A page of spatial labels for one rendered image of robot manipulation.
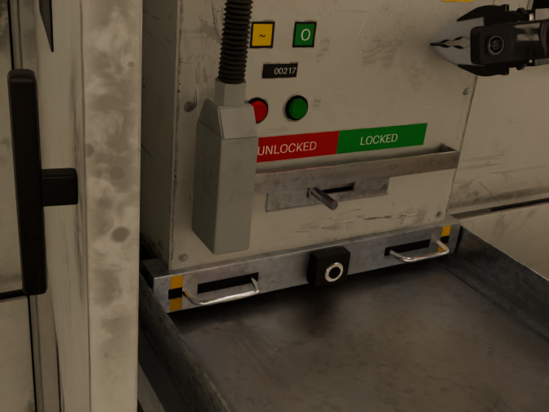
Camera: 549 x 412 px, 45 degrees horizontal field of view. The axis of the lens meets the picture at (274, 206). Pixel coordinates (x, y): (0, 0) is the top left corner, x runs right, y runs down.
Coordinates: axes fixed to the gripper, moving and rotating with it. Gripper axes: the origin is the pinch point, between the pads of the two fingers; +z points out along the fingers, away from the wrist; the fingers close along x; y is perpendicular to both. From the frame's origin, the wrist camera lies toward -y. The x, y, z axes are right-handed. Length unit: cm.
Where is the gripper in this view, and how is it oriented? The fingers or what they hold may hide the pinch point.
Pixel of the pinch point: (435, 44)
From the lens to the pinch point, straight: 98.7
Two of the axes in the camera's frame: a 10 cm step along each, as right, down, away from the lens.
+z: -6.9, -1.2, 7.2
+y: 7.2, -2.3, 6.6
